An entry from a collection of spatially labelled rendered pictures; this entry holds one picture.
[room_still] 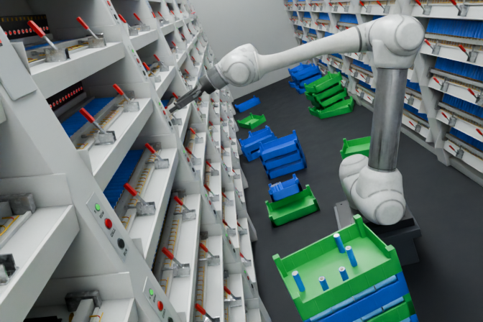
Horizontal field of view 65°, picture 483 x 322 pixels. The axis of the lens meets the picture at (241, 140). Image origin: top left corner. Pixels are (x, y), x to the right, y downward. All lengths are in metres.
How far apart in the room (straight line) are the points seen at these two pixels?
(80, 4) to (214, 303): 0.95
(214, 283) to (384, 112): 0.82
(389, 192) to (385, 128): 0.23
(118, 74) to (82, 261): 0.73
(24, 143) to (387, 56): 1.12
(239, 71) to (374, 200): 0.67
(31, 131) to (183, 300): 0.52
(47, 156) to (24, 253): 0.15
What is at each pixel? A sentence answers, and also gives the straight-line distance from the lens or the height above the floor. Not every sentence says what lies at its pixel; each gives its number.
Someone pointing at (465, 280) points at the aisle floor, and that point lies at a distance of 1.79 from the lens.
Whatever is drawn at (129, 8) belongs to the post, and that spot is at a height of 1.44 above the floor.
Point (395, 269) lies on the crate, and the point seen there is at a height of 0.50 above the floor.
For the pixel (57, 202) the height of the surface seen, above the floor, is 1.13.
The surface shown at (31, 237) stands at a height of 1.12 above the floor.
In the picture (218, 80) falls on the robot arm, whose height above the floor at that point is 1.04.
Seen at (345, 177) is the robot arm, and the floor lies 0.45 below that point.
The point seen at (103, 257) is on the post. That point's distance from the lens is 0.66.
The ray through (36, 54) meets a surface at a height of 1.34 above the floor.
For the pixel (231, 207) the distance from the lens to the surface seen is 1.98.
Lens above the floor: 1.28
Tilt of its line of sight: 19 degrees down
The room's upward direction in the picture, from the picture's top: 24 degrees counter-clockwise
